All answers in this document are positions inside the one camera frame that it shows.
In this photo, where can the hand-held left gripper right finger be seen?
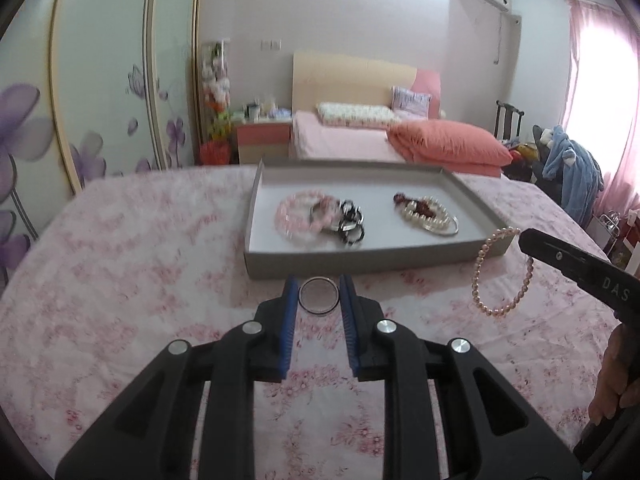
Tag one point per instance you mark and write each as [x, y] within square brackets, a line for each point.
[348, 330]

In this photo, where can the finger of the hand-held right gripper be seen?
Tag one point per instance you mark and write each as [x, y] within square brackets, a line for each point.
[555, 255]

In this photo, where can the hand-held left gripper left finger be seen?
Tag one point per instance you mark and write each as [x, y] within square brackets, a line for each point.
[289, 330]

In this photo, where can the grey cardboard box tray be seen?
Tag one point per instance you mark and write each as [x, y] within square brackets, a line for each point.
[380, 230]

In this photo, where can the thin silver bangle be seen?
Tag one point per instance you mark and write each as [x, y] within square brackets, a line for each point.
[450, 231]

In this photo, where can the wide silver cuff bangle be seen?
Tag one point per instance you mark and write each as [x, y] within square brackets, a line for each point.
[316, 215]

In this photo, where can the person's right hand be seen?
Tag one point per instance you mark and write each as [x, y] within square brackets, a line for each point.
[607, 385]

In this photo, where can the blue plush robe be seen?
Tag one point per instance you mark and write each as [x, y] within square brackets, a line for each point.
[575, 175]

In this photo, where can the colourful clutter pile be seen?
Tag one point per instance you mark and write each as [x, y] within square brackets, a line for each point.
[520, 152]

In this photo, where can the dark wooden chair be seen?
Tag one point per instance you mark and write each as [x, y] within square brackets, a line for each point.
[509, 120]

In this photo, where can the coral duvet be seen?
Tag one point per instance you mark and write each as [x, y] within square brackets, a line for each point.
[445, 145]

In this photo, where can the floral pink bedsheet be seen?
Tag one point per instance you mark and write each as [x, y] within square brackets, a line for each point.
[125, 260]

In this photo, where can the pink curtain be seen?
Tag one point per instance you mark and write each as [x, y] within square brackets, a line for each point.
[610, 85]

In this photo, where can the pink mattress sheet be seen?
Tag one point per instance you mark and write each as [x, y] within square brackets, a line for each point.
[335, 142]

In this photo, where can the pink nightstand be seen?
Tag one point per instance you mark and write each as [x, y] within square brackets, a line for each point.
[262, 142]

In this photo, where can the red basket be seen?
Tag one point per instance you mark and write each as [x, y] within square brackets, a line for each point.
[215, 152]

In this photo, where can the lilac pillow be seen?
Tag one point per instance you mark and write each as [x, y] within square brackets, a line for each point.
[410, 102]

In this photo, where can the white printed pillow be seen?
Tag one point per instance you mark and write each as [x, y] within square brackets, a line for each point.
[355, 114]

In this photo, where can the white mug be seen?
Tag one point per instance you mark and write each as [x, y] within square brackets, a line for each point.
[252, 112]

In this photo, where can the clear tube of plush toys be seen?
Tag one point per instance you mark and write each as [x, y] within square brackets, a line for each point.
[216, 90]

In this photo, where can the beige and pink headboard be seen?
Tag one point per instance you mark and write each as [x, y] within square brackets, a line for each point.
[350, 77]

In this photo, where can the wardrobe with purple flower doors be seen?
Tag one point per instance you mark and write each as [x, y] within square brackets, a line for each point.
[100, 85]

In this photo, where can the wall socket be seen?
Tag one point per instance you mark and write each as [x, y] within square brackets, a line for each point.
[272, 44]

